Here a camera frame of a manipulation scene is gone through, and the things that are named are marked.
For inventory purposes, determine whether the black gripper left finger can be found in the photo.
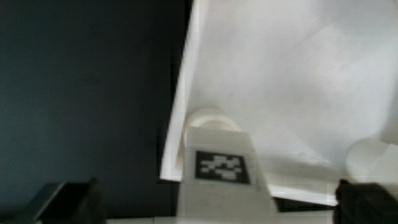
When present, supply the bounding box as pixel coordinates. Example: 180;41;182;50
8;178;111;224

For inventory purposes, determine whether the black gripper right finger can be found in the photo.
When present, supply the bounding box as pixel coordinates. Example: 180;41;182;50
333;180;398;224

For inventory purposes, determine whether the white table leg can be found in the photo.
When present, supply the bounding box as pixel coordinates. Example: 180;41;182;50
175;108;278;224

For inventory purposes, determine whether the white square tabletop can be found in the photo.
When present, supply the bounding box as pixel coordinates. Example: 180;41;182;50
159;0;398;205

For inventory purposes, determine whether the white front fence wall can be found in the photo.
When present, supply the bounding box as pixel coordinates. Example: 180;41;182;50
106;211;333;224

